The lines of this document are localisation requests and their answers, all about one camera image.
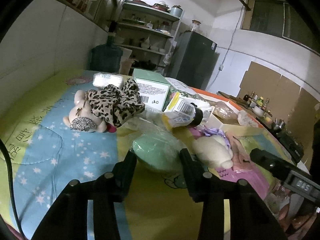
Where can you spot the green soft pillow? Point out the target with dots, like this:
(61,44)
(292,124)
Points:
(159,152)

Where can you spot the clear plastic bag of bits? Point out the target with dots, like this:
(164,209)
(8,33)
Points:
(223,111)

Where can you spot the grey metal storage shelf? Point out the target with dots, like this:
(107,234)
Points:
(148,33)

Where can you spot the black gas stove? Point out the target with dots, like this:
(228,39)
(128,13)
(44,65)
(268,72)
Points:
(287,140)

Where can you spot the kitchen counter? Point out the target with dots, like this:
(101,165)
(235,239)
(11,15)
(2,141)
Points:
(248,102)

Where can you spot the red pot with lid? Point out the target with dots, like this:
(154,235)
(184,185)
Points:
(161,5)

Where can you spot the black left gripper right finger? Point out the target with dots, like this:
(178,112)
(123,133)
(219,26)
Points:
(231,210)

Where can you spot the green water jug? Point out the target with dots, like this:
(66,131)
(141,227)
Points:
(106,57)

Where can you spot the cream plush bear purple bow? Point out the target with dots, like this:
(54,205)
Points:
(213,149)

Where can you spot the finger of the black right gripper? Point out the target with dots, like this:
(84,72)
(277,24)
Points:
(278,167)

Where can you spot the white bowl on counter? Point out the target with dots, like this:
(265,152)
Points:
(258,111)

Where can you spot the blue enamel pot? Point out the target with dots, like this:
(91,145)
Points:
(176,11)

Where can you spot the yellow white bottle black cap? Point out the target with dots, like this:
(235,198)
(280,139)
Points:
(181,113)

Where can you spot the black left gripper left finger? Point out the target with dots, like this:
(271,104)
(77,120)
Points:
(67,217)

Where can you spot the white tissue pack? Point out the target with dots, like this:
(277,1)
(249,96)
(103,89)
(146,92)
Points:
(102,80)

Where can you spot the glass jar on refrigerator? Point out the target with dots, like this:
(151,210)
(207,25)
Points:
(195,25)

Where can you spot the mint green carton box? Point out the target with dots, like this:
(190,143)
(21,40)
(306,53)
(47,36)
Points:
(153,88)

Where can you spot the white floral printed package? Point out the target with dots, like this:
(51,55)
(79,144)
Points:
(190,96)

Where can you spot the metal kettle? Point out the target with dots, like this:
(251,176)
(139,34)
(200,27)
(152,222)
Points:
(278,124)

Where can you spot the yellow-capped condiment bottle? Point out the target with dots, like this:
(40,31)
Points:
(260,102)

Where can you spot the orange-rimmed cardboard box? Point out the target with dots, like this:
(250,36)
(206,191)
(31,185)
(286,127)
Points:
(244,118)

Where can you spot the black refrigerator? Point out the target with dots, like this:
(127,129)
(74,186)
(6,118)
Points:
(193,60)

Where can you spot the leopard print scarf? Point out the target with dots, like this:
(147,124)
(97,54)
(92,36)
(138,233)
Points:
(116,105)

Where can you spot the pink fluffy soft item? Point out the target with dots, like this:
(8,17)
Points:
(241,160)

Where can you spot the dark window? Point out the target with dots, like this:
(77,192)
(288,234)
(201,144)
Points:
(279,19)

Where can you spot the brown cardboard wall panel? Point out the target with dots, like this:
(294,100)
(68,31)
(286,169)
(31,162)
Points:
(288,101)

